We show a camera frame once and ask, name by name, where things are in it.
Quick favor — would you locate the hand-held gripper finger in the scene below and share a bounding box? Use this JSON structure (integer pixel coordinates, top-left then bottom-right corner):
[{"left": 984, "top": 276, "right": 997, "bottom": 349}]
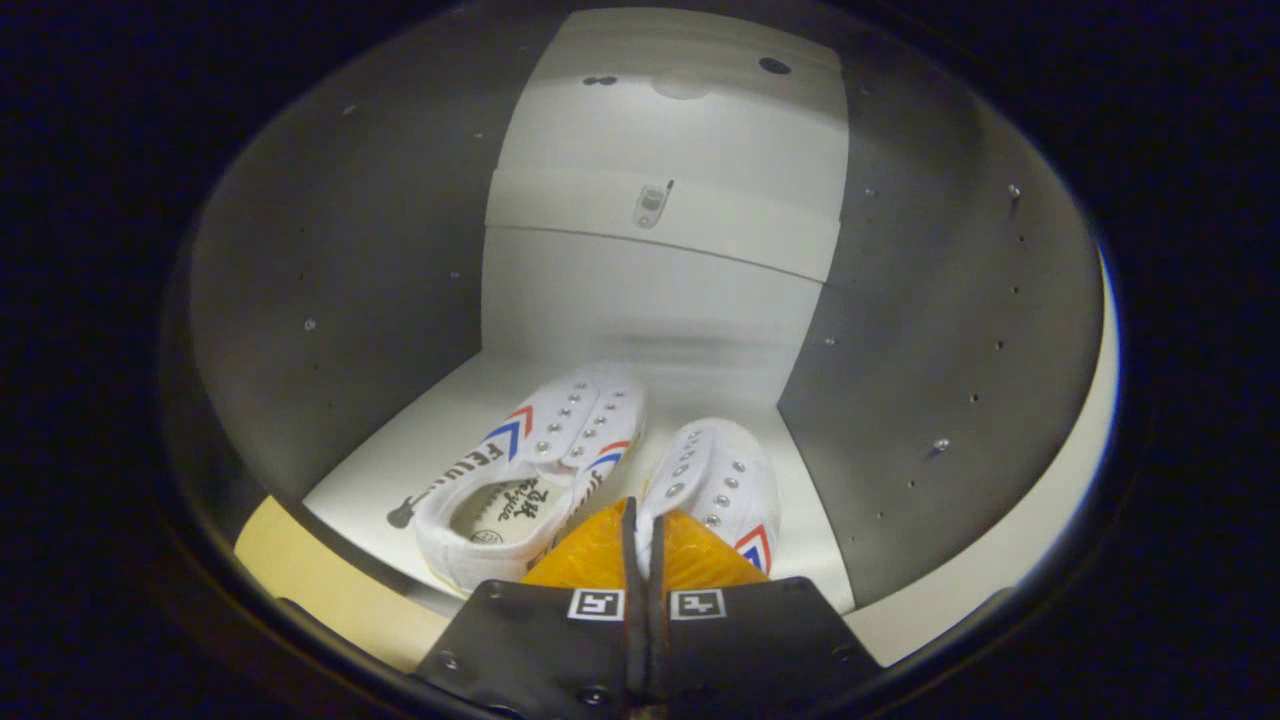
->
[
  {"left": 411, "top": 497, "right": 648, "bottom": 718},
  {"left": 648, "top": 507, "right": 885, "bottom": 718}
]

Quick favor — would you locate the white canvas shoe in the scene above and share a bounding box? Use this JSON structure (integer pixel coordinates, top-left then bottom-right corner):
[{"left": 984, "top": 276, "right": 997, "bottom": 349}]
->
[
  {"left": 413, "top": 365, "right": 649, "bottom": 596},
  {"left": 635, "top": 418, "right": 781, "bottom": 581}
]

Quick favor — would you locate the grey shoe cabinet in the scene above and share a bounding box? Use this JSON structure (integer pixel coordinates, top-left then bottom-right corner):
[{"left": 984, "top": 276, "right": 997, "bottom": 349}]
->
[{"left": 160, "top": 5, "right": 1121, "bottom": 671}]

